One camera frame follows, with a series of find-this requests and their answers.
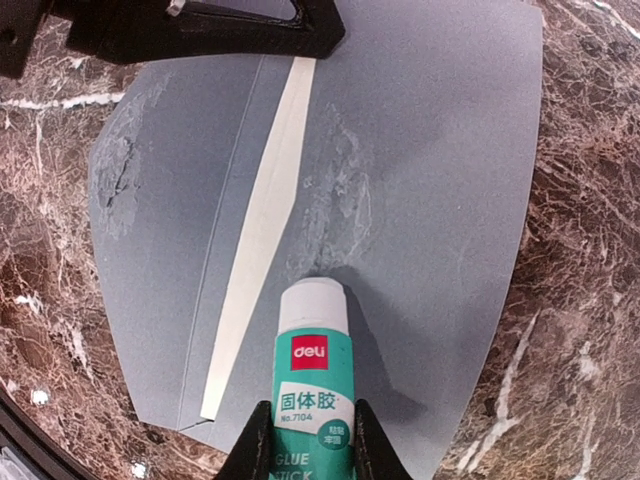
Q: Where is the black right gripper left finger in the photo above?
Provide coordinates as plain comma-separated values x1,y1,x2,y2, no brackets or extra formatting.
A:
222,401,273,480

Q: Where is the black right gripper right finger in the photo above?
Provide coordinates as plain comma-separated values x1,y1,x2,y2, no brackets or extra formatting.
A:
354,399,412,480

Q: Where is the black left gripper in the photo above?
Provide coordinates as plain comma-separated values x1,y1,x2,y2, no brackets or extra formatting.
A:
0,0,50,79

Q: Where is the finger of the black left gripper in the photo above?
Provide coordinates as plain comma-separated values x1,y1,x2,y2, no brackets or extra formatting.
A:
64,1,346,64

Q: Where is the green white glue stick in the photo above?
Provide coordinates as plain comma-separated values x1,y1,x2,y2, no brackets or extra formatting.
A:
270,277,355,480

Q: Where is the beige letter sheet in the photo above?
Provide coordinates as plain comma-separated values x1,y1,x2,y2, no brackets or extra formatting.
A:
200,57,316,420

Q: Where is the grey paper envelope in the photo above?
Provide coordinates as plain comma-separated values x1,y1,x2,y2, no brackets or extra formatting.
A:
90,1,543,479

